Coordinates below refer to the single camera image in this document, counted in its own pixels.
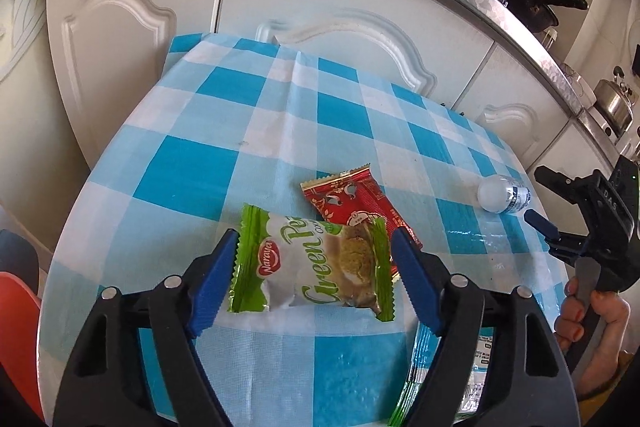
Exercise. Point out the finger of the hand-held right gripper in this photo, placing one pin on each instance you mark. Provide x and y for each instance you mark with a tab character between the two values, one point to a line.
542	224
565	187

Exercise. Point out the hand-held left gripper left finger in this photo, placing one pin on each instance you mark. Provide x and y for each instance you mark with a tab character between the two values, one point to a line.
215	282

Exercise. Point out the clear teal plastic packet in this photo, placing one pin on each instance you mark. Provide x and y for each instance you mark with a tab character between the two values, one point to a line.
419	357

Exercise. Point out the red stool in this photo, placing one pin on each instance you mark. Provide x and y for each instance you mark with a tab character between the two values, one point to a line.
17	332

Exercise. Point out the green white snack packet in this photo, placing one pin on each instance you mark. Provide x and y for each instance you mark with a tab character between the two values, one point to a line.
300	267

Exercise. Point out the steel kettle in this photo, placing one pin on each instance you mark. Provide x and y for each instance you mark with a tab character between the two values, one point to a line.
615	99

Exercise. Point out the blue white checkered tablecloth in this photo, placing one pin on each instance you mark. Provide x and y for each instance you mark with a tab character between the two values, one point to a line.
225	132

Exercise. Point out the white patterned bowl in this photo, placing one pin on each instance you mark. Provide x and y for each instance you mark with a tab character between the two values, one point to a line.
577	87

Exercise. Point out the person's right hand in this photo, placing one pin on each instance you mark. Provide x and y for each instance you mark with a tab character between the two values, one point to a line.
610	322

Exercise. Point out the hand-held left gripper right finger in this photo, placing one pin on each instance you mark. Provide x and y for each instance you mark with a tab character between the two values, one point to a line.
415	282

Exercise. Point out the clear plastic bottle blue label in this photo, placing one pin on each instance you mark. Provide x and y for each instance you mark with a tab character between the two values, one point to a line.
492	194

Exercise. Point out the red snack packet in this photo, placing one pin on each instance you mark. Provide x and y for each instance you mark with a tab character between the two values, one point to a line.
350	197

